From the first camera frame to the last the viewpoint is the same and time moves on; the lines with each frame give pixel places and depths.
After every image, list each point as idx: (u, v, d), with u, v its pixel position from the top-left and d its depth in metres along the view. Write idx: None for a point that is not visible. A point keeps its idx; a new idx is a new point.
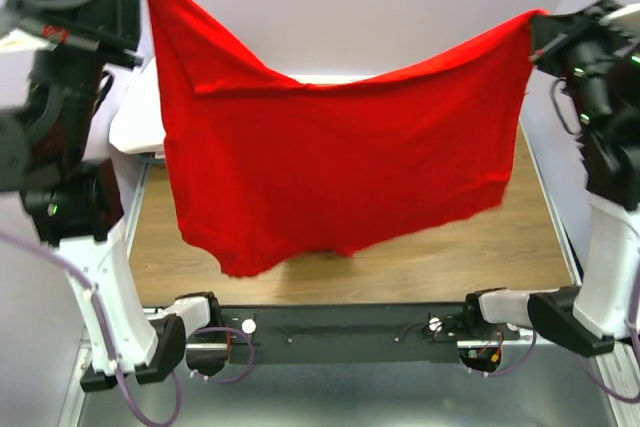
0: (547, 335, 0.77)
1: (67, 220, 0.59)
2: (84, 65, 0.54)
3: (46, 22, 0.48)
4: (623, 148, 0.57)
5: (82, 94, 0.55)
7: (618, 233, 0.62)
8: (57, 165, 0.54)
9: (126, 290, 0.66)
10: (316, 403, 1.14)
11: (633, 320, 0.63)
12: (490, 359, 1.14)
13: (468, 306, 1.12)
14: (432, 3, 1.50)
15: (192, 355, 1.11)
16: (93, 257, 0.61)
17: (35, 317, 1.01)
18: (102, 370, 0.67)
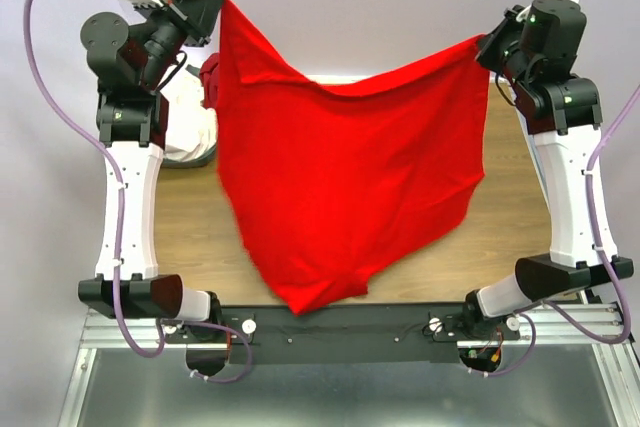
0: (533, 292, 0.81)
1: (122, 129, 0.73)
2: (175, 31, 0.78)
3: None
4: (545, 89, 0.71)
5: (166, 45, 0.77)
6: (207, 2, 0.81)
7: (560, 160, 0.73)
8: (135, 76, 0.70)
9: (145, 202, 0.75)
10: (316, 403, 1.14)
11: (600, 243, 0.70)
12: (490, 359, 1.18)
13: (467, 305, 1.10)
14: (433, 4, 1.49)
15: (192, 354, 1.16)
16: (134, 162, 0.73)
17: (36, 318, 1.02)
18: (101, 275, 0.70)
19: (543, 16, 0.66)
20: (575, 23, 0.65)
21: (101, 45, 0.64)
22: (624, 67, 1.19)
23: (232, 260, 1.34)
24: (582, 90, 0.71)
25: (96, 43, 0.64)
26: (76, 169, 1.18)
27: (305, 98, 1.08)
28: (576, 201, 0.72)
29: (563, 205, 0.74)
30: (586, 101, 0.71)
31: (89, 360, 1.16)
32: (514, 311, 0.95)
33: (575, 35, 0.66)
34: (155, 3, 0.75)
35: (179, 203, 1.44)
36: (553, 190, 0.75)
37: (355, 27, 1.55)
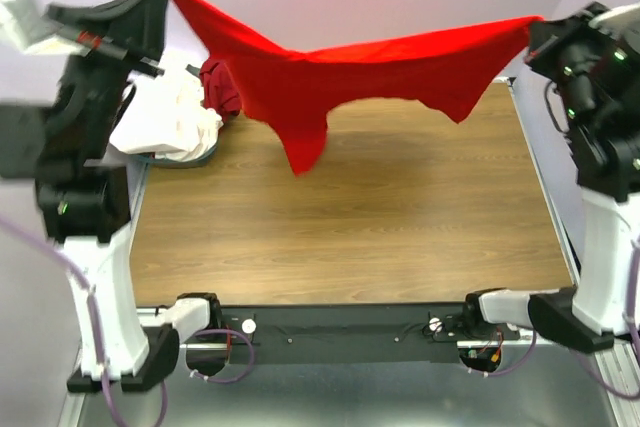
0: (552, 338, 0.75)
1: (74, 222, 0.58)
2: (110, 72, 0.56)
3: (81, 29, 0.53)
4: (612, 143, 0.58)
5: (106, 98, 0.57)
6: (148, 5, 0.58)
7: (611, 226, 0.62)
8: (72, 164, 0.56)
9: (122, 295, 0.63)
10: (316, 403, 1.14)
11: (631, 315, 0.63)
12: (490, 359, 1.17)
13: (468, 305, 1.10)
14: (429, 4, 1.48)
15: (192, 354, 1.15)
16: (94, 259, 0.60)
17: (36, 316, 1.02)
18: (89, 372, 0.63)
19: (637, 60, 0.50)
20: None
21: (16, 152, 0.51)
22: None
23: (232, 260, 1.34)
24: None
25: (5, 150, 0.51)
26: None
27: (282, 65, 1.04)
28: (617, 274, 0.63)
29: (600, 268, 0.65)
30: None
31: None
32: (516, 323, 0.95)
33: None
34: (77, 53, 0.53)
35: (179, 203, 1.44)
36: (593, 246, 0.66)
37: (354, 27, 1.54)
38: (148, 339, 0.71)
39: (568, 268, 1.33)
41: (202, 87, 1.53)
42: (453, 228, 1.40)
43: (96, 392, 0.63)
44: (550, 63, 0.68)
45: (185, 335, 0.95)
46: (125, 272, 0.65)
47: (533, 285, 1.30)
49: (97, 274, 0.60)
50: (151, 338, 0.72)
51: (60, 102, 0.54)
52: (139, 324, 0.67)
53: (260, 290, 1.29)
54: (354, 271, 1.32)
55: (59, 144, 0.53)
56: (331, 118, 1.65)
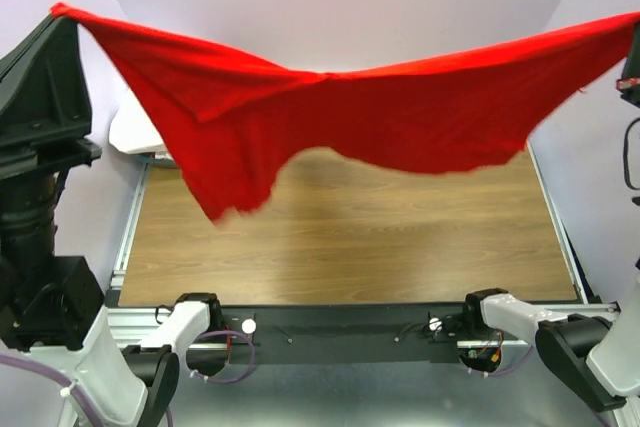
0: (555, 371, 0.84)
1: (34, 333, 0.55)
2: (27, 185, 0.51)
3: None
4: None
5: (32, 212, 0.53)
6: (48, 61, 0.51)
7: None
8: (11, 307, 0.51)
9: (108, 374, 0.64)
10: (315, 403, 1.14)
11: None
12: (490, 359, 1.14)
13: (468, 306, 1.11)
14: (427, 6, 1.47)
15: (192, 354, 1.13)
16: (67, 361, 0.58)
17: None
18: None
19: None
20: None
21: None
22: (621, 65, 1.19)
23: (232, 260, 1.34)
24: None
25: None
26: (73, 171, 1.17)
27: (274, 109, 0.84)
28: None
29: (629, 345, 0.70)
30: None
31: None
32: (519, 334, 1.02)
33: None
34: None
35: (179, 203, 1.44)
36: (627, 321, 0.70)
37: (353, 28, 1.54)
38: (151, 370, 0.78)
39: (568, 268, 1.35)
41: None
42: (453, 228, 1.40)
43: None
44: None
45: (186, 341, 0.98)
46: (109, 355, 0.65)
47: (533, 285, 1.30)
49: (76, 370, 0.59)
50: (152, 368, 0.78)
51: None
52: (134, 376, 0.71)
53: (260, 290, 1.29)
54: (354, 272, 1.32)
55: None
56: None
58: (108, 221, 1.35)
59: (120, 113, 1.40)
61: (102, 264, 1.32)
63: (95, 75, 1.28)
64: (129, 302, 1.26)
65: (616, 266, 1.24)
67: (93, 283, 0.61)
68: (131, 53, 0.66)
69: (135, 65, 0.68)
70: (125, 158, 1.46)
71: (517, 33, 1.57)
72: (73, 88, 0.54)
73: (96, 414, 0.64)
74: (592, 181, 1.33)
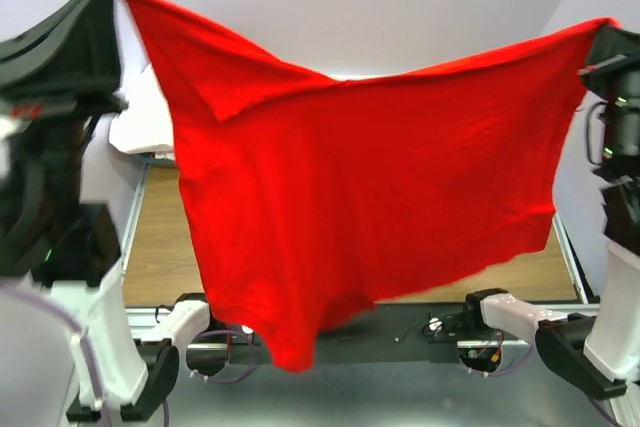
0: (557, 370, 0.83)
1: (61, 265, 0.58)
2: (65, 129, 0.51)
3: (15, 104, 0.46)
4: None
5: (68, 155, 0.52)
6: (91, 19, 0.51)
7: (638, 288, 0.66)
8: (47, 236, 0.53)
9: (117, 333, 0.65)
10: (316, 404, 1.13)
11: None
12: (490, 359, 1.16)
13: (468, 305, 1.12)
14: (426, 7, 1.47)
15: (192, 354, 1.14)
16: (85, 303, 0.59)
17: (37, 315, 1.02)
18: (87, 404, 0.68)
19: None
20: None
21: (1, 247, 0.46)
22: None
23: None
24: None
25: None
26: None
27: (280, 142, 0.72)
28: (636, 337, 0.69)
29: (615, 324, 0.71)
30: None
31: None
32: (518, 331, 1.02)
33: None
34: (14, 129, 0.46)
35: (179, 203, 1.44)
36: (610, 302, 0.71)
37: (353, 28, 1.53)
38: (148, 358, 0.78)
39: (568, 268, 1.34)
41: None
42: None
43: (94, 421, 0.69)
44: (605, 82, 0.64)
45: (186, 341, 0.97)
46: (120, 310, 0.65)
47: (532, 285, 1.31)
49: (88, 317, 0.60)
50: (150, 357, 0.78)
51: (11, 193, 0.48)
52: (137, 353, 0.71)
53: None
54: None
55: (33, 231, 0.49)
56: None
58: None
59: (120, 113, 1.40)
61: None
63: None
64: (129, 302, 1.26)
65: None
67: (115, 231, 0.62)
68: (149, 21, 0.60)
69: (164, 45, 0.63)
70: (126, 158, 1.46)
71: (516, 33, 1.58)
72: (107, 46, 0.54)
73: (98, 379, 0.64)
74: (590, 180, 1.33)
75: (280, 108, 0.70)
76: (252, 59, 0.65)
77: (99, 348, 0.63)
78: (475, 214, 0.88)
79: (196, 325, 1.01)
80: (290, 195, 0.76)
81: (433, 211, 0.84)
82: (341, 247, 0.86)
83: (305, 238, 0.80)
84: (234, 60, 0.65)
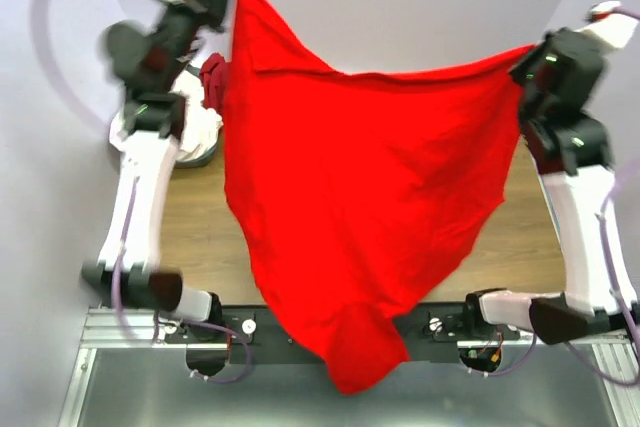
0: (550, 341, 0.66)
1: (144, 122, 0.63)
2: (193, 22, 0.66)
3: None
4: (556, 129, 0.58)
5: (189, 36, 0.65)
6: None
7: (570, 201, 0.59)
8: (163, 80, 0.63)
9: (157, 194, 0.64)
10: (316, 404, 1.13)
11: (618, 288, 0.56)
12: (490, 359, 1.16)
13: (468, 305, 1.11)
14: (428, 8, 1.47)
15: (192, 354, 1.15)
16: (147, 153, 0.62)
17: (37, 318, 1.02)
18: (103, 263, 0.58)
19: (562, 58, 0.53)
20: (595, 64, 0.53)
21: (123, 57, 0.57)
22: (623, 66, 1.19)
23: (233, 260, 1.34)
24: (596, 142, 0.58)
25: (115, 55, 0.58)
26: (75, 171, 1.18)
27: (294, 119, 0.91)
28: (595, 248, 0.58)
29: (576, 248, 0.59)
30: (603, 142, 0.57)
31: (90, 360, 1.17)
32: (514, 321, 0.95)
33: (596, 75, 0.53)
34: None
35: (180, 203, 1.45)
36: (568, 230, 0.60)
37: (354, 28, 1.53)
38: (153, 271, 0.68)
39: None
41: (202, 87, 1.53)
42: None
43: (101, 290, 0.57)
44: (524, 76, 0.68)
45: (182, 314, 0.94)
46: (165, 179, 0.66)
47: (533, 285, 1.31)
49: (136, 166, 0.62)
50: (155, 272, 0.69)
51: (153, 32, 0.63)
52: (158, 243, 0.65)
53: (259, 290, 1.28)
54: None
55: (155, 62, 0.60)
56: None
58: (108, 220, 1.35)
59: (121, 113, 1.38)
61: None
63: (94, 73, 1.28)
64: None
65: None
67: (182, 126, 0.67)
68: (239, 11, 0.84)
69: (240, 24, 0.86)
70: None
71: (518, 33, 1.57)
72: (223, 1, 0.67)
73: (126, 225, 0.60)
74: None
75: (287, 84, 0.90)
76: (278, 36, 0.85)
77: (141, 193, 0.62)
78: (452, 215, 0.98)
79: (196, 311, 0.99)
80: (289, 183, 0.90)
81: (419, 210, 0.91)
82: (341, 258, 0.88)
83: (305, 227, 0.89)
84: (277, 37, 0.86)
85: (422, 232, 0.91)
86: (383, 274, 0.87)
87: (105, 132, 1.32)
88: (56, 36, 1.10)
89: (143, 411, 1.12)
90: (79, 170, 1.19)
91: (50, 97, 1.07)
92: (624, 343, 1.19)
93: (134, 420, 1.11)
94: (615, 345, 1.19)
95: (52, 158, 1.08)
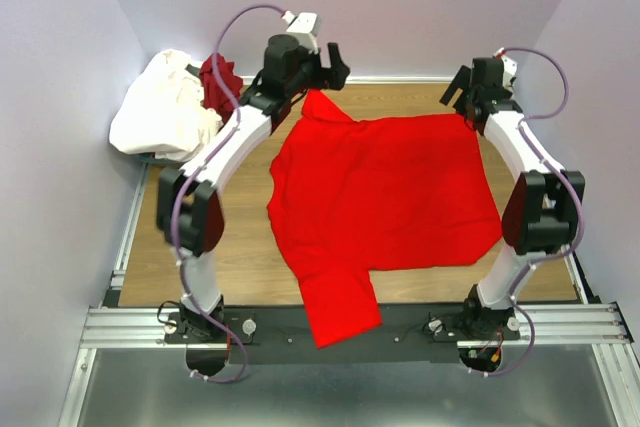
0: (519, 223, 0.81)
1: (255, 101, 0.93)
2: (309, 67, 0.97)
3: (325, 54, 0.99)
4: (482, 101, 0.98)
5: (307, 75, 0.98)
6: (342, 69, 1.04)
7: (501, 129, 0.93)
8: (281, 99, 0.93)
9: (244, 147, 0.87)
10: (316, 404, 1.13)
11: (543, 157, 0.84)
12: (490, 359, 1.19)
13: (468, 303, 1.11)
14: (428, 6, 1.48)
15: (193, 354, 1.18)
16: (249, 123, 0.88)
17: (36, 321, 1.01)
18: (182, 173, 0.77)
19: (478, 62, 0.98)
20: (497, 63, 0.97)
21: (270, 59, 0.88)
22: (623, 67, 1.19)
23: (233, 260, 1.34)
24: (507, 107, 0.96)
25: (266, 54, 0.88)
26: (75, 172, 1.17)
27: (337, 141, 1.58)
28: (520, 144, 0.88)
29: (513, 152, 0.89)
30: (513, 104, 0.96)
31: (89, 359, 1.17)
32: (509, 292, 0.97)
33: (497, 70, 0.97)
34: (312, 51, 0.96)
35: None
36: (507, 152, 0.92)
37: (353, 29, 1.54)
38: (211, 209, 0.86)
39: (568, 268, 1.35)
41: (202, 88, 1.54)
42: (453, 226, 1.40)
43: (168, 193, 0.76)
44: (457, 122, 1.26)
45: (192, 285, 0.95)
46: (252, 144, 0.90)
47: (532, 285, 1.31)
49: (239, 122, 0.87)
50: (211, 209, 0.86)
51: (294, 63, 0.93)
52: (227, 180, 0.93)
53: (259, 289, 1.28)
54: None
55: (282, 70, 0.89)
56: (332, 112, 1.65)
58: (108, 220, 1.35)
59: (120, 112, 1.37)
61: (103, 264, 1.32)
63: (95, 76, 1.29)
64: (130, 302, 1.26)
65: (615, 267, 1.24)
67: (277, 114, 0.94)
68: (316, 96, 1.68)
69: (313, 98, 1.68)
70: (126, 158, 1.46)
71: (518, 32, 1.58)
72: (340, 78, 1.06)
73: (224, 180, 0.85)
74: (591, 180, 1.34)
75: (339, 126, 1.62)
76: (337, 110, 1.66)
77: (234, 137, 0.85)
78: (440, 215, 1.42)
79: (206, 297, 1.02)
80: (329, 177, 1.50)
81: (398, 200, 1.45)
82: (353, 225, 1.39)
83: (333, 202, 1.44)
84: (335, 108, 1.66)
85: (403, 217, 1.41)
86: (365, 234, 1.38)
87: (106, 133, 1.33)
88: (54, 37, 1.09)
89: (143, 412, 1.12)
90: (79, 170, 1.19)
91: (49, 98, 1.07)
92: (624, 343, 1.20)
93: (134, 420, 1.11)
94: (615, 345, 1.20)
95: (51, 160, 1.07)
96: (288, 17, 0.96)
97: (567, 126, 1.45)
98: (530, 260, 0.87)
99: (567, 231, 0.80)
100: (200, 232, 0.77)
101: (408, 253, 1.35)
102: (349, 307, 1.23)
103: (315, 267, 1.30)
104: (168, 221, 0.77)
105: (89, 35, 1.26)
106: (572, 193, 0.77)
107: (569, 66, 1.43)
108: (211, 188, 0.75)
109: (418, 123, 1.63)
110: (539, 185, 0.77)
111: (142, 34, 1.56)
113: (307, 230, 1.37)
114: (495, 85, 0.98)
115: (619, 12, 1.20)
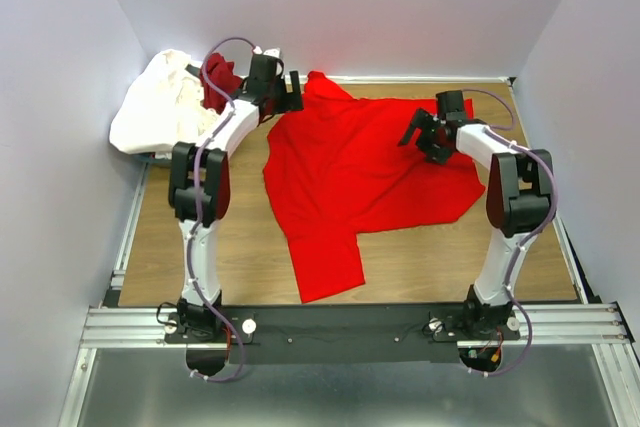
0: (507, 205, 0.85)
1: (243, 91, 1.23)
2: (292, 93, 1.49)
3: None
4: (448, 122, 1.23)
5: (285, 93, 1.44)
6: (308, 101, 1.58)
7: (473, 134, 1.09)
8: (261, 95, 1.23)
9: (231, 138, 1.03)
10: (316, 404, 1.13)
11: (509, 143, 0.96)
12: (490, 359, 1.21)
13: (467, 303, 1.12)
14: (427, 7, 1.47)
15: (194, 354, 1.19)
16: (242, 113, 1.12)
17: (37, 320, 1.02)
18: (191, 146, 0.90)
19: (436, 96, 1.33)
20: (456, 92, 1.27)
21: (257, 65, 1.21)
22: (623, 68, 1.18)
23: (232, 260, 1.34)
24: (473, 123, 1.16)
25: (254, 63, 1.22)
26: (75, 170, 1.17)
27: (334, 117, 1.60)
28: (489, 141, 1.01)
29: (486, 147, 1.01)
30: (476, 122, 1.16)
31: (90, 359, 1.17)
32: (505, 284, 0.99)
33: (458, 98, 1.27)
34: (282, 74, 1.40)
35: None
36: (481, 151, 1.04)
37: (353, 30, 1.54)
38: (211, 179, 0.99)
39: (568, 268, 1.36)
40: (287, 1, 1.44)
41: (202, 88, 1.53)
42: (453, 228, 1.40)
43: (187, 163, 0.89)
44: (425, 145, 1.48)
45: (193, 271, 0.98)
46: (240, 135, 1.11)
47: (532, 285, 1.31)
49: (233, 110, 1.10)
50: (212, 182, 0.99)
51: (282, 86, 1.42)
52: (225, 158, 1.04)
53: (260, 289, 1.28)
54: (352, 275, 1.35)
55: (262, 73, 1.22)
56: (331, 90, 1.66)
58: (108, 220, 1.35)
59: (120, 112, 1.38)
61: (103, 265, 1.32)
63: (97, 71, 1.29)
64: (130, 302, 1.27)
65: (615, 267, 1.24)
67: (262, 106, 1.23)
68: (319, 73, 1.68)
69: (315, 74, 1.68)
70: (126, 158, 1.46)
71: (518, 31, 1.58)
72: None
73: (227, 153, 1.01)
74: (591, 180, 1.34)
75: (338, 104, 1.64)
76: (337, 88, 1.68)
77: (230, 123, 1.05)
78: (427, 186, 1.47)
79: (209, 284, 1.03)
80: (325, 152, 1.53)
81: (387, 168, 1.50)
82: (344, 195, 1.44)
83: (328, 175, 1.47)
84: (335, 87, 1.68)
85: (391, 182, 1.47)
86: (356, 204, 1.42)
87: (107, 133, 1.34)
88: (54, 35, 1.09)
89: (143, 411, 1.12)
90: (79, 169, 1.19)
91: (49, 91, 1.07)
92: (624, 343, 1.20)
93: (133, 420, 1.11)
94: (615, 345, 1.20)
95: (52, 159, 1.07)
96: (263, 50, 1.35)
97: (566, 126, 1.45)
98: (519, 242, 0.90)
99: (547, 207, 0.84)
100: (214, 196, 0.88)
101: (395, 217, 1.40)
102: (337, 272, 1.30)
103: (306, 236, 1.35)
104: (188, 194, 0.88)
105: (90, 27, 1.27)
106: (542, 166, 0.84)
107: (569, 67, 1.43)
108: (221, 153, 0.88)
109: (409, 101, 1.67)
110: (509, 164, 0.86)
111: (142, 36, 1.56)
113: (300, 201, 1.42)
114: (459, 110, 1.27)
115: (620, 11, 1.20)
